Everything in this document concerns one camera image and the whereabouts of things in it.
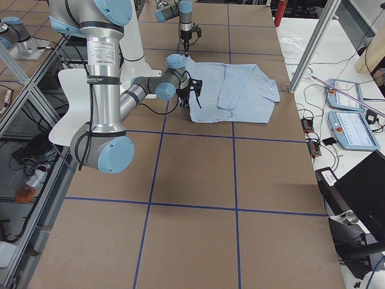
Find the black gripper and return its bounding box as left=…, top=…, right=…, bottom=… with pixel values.
left=177, top=86, right=191, bottom=108
left=180, top=30, right=192, bottom=57

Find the light blue button-up shirt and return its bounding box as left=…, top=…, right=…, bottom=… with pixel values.
left=185, top=57, right=280, bottom=123

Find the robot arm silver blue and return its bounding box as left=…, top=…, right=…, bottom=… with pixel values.
left=49, top=0, right=202, bottom=173
left=155, top=1, right=196, bottom=57

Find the red cylinder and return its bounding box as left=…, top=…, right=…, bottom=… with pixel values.
left=274, top=0, right=288, bottom=27

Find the clear plastic bag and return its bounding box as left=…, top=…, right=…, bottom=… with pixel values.
left=279, top=36, right=306, bottom=60

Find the white moulded chair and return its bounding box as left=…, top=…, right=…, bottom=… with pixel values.
left=49, top=69, right=90, bottom=146

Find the black orange connector box far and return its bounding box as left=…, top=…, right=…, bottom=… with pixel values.
left=301, top=117, right=315, bottom=133

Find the black orange connector box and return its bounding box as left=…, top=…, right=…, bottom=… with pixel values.
left=307, top=140, right=322, bottom=158
left=301, top=117, right=315, bottom=133

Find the black orange connector box near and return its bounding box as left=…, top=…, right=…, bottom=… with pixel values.
left=307, top=140, right=322, bottom=158

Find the blue teach pendant far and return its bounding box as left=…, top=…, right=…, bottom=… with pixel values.
left=326, top=78, right=366, bottom=113

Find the blue teach pendant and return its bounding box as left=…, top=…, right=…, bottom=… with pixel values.
left=326, top=78, right=366, bottom=113
left=328, top=110, right=380, bottom=151

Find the pink rod green tip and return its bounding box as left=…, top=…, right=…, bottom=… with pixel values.
left=309, top=74, right=385, bottom=118

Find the blue teach pendant near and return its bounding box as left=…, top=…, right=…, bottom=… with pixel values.
left=328, top=110, right=380, bottom=151

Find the orange device on floor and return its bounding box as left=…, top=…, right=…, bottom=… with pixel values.
left=14, top=185, right=36, bottom=204

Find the black laptop computer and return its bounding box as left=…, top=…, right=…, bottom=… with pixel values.
left=315, top=150, right=384, bottom=279

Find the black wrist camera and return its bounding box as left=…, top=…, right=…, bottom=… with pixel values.
left=189, top=78, right=203, bottom=98
left=191, top=23, right=202, bottom=39

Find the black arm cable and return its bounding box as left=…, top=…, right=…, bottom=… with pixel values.
left=138, top=70, right=203, bottom=116

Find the aluminium frame post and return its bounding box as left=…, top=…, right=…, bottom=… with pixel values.
left=288, top=0, right=341, bottom=93

